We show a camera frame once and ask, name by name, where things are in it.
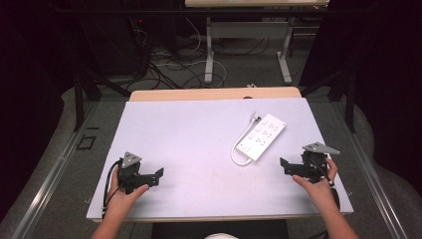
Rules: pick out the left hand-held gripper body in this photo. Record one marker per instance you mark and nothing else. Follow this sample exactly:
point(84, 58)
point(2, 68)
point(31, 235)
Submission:
point(130, 172)

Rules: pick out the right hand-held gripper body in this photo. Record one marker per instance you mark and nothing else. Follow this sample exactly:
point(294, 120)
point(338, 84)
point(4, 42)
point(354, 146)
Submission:
point(314, 161)

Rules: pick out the person's right hand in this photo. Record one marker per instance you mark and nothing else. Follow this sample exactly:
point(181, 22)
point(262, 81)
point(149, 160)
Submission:
point(319, 187)

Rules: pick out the person's left hand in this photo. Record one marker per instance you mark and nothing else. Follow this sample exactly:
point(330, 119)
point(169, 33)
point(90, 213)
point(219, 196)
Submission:
point(124, 199)

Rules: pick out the white power strip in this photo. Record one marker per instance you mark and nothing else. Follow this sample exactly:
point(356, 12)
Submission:
point(262, 136)

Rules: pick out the white table mat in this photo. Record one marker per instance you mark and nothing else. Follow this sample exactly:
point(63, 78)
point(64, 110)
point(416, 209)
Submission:
point(199, 159)

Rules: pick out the black metal stand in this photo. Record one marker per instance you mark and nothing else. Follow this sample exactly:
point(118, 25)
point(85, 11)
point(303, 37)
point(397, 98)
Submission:
point(81, 96)
point(346, 96)

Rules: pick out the person's white clothing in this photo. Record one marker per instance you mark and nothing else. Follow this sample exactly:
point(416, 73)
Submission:
point(221, 236)

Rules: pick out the black floor socket frame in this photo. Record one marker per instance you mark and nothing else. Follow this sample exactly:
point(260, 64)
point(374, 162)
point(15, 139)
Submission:
point(86, 142)

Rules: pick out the metal floor rail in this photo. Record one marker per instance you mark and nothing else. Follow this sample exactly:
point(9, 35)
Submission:
point(370, 169)
point(49, 181)

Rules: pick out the white metal desk frame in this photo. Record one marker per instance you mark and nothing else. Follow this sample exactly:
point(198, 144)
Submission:
point(246, 36)

